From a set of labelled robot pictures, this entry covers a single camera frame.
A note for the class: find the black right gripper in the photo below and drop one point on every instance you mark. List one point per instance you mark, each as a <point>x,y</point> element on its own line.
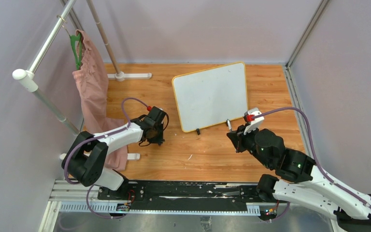
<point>237,137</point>

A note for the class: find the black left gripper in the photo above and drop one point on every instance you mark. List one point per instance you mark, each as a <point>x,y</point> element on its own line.
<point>160,139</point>

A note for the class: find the white whiteboard marker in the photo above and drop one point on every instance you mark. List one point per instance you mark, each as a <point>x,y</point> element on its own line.
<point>229,125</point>

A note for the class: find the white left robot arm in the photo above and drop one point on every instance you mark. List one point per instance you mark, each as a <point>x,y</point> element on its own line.
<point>86,159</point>

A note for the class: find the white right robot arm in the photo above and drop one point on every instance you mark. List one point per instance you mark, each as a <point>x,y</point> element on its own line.
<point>298,180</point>

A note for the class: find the yellow framed whiteboard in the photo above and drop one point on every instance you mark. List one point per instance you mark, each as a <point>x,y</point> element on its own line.
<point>212,96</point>

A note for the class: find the pink hanging garment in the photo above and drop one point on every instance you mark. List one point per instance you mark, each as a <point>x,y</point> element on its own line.
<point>92,84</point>

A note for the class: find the green clothes hanger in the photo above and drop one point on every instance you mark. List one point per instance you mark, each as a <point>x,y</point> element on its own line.
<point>77,49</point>

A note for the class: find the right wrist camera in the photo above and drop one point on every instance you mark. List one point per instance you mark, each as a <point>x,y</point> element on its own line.
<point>253,119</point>

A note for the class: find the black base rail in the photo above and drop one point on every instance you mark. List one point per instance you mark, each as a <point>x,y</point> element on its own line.
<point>187,197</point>

